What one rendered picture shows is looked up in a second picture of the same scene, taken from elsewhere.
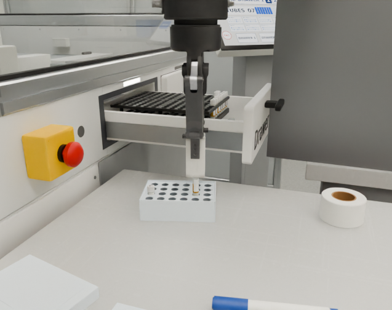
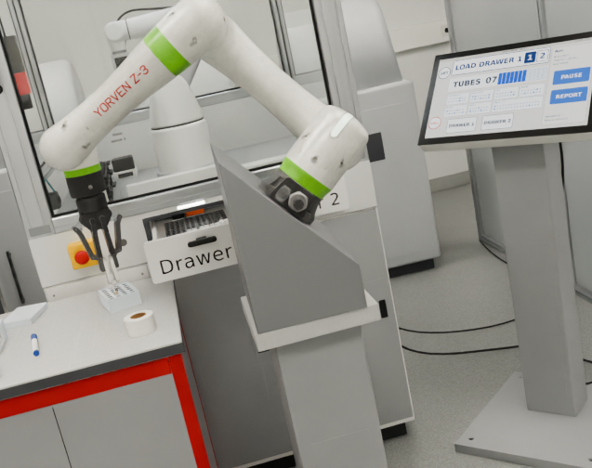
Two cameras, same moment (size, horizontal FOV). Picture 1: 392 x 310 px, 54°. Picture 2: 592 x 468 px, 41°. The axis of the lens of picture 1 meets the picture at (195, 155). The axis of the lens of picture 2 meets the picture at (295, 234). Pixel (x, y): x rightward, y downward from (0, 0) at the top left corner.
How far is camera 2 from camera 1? 202 cm
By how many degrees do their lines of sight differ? 61
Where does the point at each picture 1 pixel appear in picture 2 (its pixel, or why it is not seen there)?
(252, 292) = (49, 340)
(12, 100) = (60, 226)
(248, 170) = (525, 314)
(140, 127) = not seen: hidden behind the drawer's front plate
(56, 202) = (101, 283)
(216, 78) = not seen: outside the picture
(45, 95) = not seen: hidden behind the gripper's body
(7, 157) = (59, 253)
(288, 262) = (79, 337)
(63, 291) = (23, 317)
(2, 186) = (57, 267)
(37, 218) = (85, 289)
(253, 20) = (485, 96)
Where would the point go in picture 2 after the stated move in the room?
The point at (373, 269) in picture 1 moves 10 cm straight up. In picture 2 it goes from (84, 351) to (72, 311)
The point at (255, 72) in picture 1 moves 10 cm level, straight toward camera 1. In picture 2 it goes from (509, 168) to (480, 176)
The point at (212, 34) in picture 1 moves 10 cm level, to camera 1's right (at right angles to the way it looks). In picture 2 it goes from (81, 204) to (91, 209)
